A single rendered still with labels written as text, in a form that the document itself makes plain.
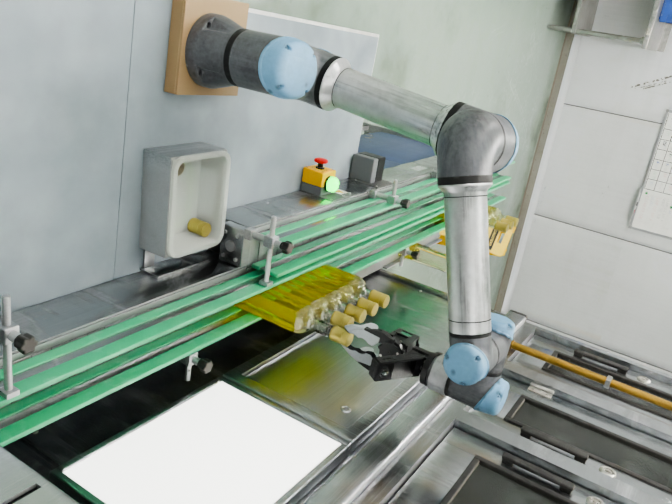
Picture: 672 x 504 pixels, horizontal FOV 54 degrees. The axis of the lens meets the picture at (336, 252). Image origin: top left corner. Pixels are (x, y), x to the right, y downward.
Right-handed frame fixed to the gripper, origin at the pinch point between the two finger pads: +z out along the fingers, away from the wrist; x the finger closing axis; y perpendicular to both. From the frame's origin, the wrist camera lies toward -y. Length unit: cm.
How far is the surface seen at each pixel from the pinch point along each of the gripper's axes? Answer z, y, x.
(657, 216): -14, 596, -84
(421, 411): -18.5, 5.4, -12.6
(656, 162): 2, 596, -33
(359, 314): 2.9, 10.2, 1.2
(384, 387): -8.0, 7.5, -12.4
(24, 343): 18, -65, 16
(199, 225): 38.4, -7.0, 15.9
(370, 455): -17.5, -15.9, -12.5
